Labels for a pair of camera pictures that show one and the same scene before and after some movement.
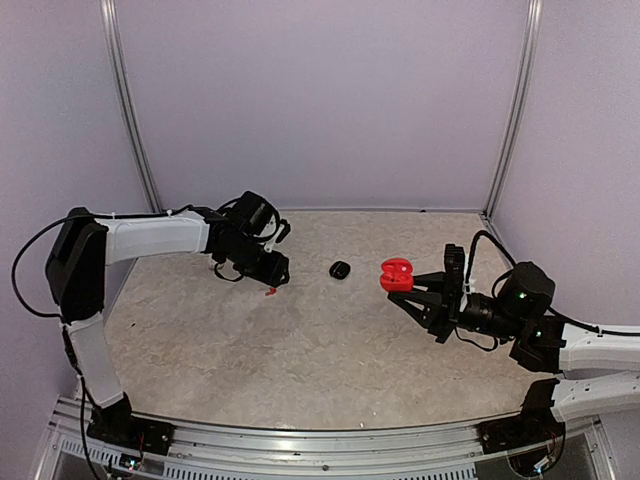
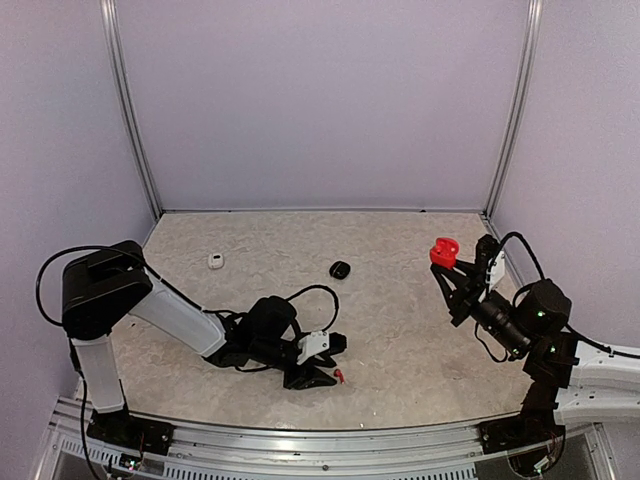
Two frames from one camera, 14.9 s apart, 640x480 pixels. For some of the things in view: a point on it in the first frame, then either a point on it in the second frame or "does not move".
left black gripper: (272, 273) -> (308, 376)
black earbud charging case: (339, 270) does not move
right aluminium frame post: (527, 104) does not move
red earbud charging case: (397, 275) -> (444, 253)
